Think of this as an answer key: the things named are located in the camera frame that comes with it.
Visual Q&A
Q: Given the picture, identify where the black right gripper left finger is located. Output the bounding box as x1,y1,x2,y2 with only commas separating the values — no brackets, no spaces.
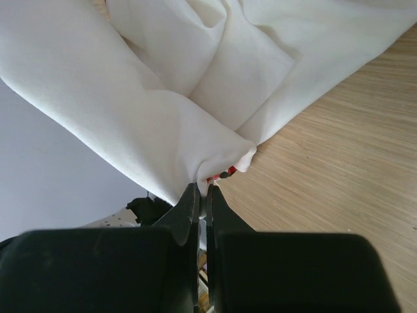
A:
1,184,199,312

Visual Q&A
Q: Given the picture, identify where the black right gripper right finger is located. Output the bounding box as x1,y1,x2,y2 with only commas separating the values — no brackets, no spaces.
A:
205,186,401,312

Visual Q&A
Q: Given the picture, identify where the white printed t-shirt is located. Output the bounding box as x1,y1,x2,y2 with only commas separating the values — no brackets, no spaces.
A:
1,1,416,203

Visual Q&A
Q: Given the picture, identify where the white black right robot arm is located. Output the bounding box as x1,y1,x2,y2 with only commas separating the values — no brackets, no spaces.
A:
1,184,401,312

